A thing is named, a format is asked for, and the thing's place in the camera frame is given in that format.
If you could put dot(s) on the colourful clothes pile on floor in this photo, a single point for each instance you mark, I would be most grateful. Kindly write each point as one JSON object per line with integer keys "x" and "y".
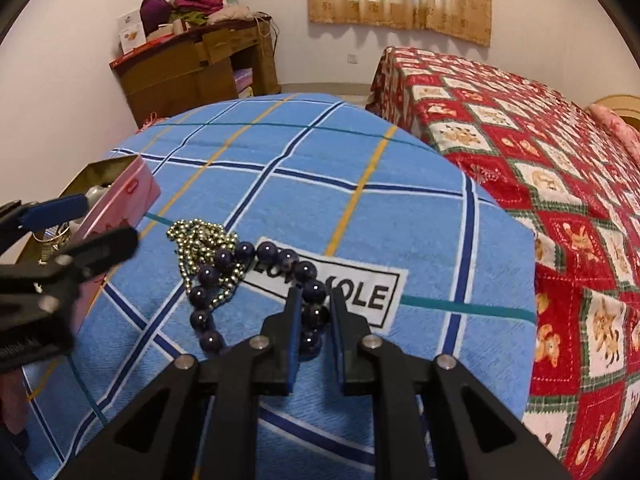
{"x": 152, "y": 120}

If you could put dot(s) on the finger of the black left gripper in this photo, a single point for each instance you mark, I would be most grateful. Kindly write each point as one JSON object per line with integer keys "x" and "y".
{"x": 87, "y": 259}
{"x": 17, "y": 219}

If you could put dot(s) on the blue plaid table cloth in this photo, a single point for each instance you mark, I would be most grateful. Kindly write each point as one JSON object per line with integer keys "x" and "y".
{"x": 419, "y": 248}

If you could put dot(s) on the pink tin jewelry box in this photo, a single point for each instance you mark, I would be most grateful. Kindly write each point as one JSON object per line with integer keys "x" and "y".
{"x": 120, "y": 191}

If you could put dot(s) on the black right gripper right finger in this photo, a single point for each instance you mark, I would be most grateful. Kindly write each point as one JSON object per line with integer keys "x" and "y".
{"x": 432, "y": 419}

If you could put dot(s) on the cream wooden headboard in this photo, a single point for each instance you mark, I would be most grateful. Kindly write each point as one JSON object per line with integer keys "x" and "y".
{"x": 627, "y": 106}

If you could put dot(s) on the pink pillow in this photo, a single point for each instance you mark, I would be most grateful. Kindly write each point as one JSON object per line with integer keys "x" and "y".
{"x": 616, "y": 126}

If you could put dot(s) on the person's left hand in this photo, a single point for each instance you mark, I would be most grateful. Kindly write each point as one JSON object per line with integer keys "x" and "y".
{"x": 14, "y": 408}

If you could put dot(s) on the brown wooden desk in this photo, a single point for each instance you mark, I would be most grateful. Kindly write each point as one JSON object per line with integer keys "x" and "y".
{"x": 177, "y": 73}

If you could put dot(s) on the silver wrist watch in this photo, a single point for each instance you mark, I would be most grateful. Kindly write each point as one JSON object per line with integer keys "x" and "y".
{"x": 52, "y": 239}

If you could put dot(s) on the pile of clothes on desk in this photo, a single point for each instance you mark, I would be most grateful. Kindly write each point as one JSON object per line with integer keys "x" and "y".
{"x": 156, "y": 13}

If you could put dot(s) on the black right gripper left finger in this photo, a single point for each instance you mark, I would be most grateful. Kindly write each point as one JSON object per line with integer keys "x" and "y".
{"x": 199, "y": 418}

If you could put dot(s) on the red patchwork bedspread bed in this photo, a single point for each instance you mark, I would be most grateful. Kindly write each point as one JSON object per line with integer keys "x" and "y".
{"x": 552, "y": 167}

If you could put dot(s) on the white box on desk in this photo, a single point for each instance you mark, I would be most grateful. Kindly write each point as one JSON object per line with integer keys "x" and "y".
{"x": 131, "y": 31}

